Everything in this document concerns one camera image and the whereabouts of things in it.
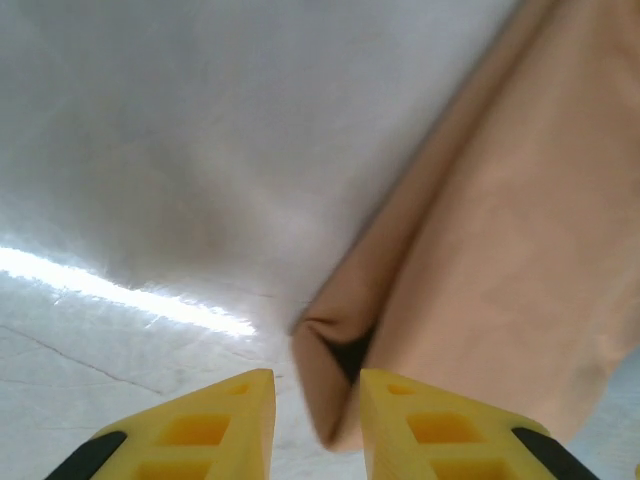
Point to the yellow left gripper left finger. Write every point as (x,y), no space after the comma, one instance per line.
(195,440)

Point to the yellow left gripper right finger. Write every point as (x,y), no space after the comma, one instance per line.
(440,440)

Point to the orange cartoon print t-shirt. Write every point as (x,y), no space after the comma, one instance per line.
(500,225)

